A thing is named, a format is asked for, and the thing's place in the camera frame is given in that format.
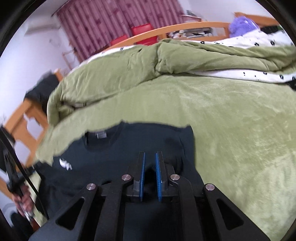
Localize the black long-sleeve sweatshirt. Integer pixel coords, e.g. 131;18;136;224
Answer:
36;122;203;240

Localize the person's left hand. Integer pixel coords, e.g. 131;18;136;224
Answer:
11;185;34;217

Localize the black jacket on headboard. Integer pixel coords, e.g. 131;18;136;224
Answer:
25;72;59;115

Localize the green fleece bed sheet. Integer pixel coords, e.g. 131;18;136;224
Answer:
36;75;295;240

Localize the green quilt with floral lining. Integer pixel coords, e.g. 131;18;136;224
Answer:
47;31;295;126

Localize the wooden coat rack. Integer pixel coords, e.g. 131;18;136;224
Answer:
62;48;79;70

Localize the white air conditioner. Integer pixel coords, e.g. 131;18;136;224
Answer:
24;22;61;35

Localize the red chair left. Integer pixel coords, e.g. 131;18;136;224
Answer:
110;35;128;46

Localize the maroon patterned curtain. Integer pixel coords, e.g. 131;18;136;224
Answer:
55;0;184;60

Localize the purple plush toy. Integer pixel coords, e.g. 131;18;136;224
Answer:
228;16;260;38

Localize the clutter on desk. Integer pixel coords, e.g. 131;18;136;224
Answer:
167;10;213;39

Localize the black cable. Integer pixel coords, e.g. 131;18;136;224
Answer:
0;129;50;220

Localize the wooden bed frame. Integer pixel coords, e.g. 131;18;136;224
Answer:
0;11;282;202

